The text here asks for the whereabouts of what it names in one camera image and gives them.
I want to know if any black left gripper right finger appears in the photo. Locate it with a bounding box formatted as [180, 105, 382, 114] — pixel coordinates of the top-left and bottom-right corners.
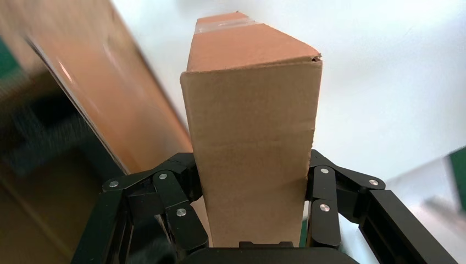
[304, 149, 459, 264]

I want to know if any small cardboard box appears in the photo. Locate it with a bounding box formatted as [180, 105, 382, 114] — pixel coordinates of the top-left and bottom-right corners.
[179, 10, 323, 249]

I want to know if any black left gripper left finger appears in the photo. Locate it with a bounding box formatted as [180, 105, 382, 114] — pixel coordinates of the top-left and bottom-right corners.
[71, 152, 210, 264]

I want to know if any black foam block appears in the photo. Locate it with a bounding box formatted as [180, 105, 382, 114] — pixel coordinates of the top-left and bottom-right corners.
[7, 92, 110, 172]

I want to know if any large cardboard box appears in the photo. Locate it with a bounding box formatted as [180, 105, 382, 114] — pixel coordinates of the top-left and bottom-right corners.
[0, 0, 195, 264]

